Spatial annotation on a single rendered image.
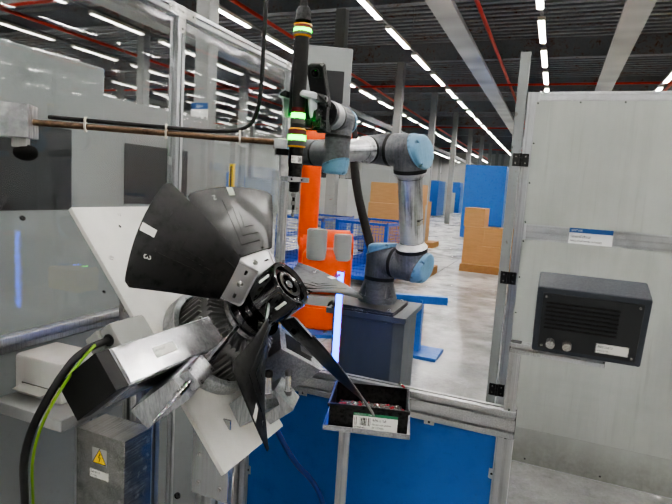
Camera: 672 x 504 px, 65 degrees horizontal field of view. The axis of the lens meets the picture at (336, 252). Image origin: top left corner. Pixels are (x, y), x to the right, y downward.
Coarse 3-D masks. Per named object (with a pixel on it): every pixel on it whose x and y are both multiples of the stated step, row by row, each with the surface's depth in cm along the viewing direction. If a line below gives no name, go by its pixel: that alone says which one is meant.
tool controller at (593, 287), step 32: (544, 288) 135; (576, 288) 133; (608, 288) 133; (640, 288) 132; (544, 320) 138; (576, 320) 134; (608, 320) 131; (640, 320) 128; (576, 352) 137; (608, 352) 134; (640, 352) 131
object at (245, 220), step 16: (208, 192) 136; (224, 192) 137; (240, 192) 139; (256, 192) 142; (208, 208) 133; (224, 208) 134; (240, 208) 135; (256, 208) 136; (272, 208) 139; (224, 224) 131; (240, 224) 131; (256, 224) 132; (272, 224) 134; (240, 240) 129; (256, 240) 129; (240, 256) 126
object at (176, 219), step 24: (168, 192) 104; (144, 216) 100; (168, 216) 103; (192, 216) 107; (144, 240) 99; (168, 240) 103; (192, 240) 106; (216, 240) 110; (144, 264) 99; (168, 264) 103; (192, 264) 107; (216, 264) 110; (144, 288) 99; (168, 288) 103; (192, 288) 108; (216, 288) 111
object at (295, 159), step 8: (304, 0) 122; (304, 8) 121; (296, 16) 122; (304, 16) 121; (296, 152) 125; (288, 160) 127; (296, 160) 125; (296, 168) 126; (296, 176) 126; (296, 184) 127
